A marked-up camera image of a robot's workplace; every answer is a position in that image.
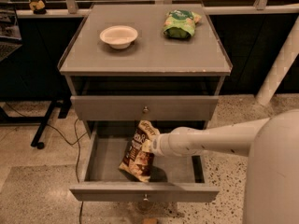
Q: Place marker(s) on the dark laptop on desk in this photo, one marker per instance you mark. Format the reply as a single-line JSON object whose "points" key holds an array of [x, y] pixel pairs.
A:
{"points": [[10, 35]]}

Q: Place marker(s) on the brass middle drawer knob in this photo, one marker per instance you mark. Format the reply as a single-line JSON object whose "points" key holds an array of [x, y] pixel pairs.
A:
{"points": [[145, 198]]}

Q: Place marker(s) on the brown chip bag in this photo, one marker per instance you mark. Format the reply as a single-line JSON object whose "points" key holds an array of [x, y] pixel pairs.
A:
{"points": [[136, 162]]}

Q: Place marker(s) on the open grey middle drawer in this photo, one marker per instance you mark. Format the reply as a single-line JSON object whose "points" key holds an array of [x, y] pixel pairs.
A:
{"points": [[175, 179]]}

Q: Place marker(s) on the green chip bag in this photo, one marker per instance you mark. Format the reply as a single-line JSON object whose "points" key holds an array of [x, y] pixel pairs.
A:
{"points": [[180, 24]]}

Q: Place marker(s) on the white paper bowl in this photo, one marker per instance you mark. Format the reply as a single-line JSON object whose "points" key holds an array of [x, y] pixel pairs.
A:
{"points": [[119, 36]]}

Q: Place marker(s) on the grey drawer cabinet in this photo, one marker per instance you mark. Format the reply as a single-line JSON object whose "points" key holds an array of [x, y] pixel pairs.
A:
{"points": [[153, 65]]}

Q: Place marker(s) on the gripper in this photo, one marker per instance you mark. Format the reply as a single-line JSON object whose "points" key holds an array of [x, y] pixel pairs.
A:
{"points": [[158, 146]]}

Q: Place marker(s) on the black desk leg frame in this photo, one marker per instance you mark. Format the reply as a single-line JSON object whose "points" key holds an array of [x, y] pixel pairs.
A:
{"points": [[40, 121]]}

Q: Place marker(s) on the closed grey top drawer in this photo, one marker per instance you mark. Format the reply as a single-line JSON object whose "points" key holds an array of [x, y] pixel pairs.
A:
{"points": [[131, 107]]}

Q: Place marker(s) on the small yellow black object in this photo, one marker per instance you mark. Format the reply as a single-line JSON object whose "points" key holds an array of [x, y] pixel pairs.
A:
{"points": [[38, 7]]}

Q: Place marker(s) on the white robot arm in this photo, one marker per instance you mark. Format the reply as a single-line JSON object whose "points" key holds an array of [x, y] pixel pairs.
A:
{"points": [[272, 148]]}

